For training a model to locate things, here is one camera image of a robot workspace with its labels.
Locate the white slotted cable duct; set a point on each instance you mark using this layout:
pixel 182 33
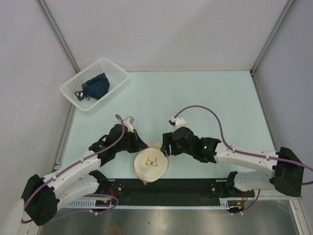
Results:
pixel 103 204

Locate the aluminium frame post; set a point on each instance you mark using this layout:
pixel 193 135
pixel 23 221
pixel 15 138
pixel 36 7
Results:
pixel 271 37
pixel 58 34

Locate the white plastic perforated basket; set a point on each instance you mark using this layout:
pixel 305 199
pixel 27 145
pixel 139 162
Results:
pixel 116 75

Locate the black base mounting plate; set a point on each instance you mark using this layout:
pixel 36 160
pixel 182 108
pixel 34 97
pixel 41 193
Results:
pixel 171 192

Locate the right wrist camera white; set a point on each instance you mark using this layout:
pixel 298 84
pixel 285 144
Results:
pixel 177 122

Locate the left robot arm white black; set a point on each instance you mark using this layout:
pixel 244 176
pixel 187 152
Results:
pixel 44 196

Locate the right aluminium frame post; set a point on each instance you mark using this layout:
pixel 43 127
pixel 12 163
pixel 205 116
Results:
pixel 271 37

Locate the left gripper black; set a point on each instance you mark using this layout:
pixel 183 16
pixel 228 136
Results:
pixel 138 144

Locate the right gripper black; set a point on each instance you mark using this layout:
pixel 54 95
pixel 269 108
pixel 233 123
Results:
pixel 167 140

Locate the beige mesh laundry bag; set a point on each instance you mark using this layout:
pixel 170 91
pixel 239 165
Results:
pixel 150 164

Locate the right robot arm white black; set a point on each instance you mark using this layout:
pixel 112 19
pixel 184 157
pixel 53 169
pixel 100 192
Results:
pixel 280 170

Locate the left aluminium frame post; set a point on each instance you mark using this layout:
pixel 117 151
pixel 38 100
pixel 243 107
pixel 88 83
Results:
pixel 58 34

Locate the dark blue bra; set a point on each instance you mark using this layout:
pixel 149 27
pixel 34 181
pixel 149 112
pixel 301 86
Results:
pixel 96 88

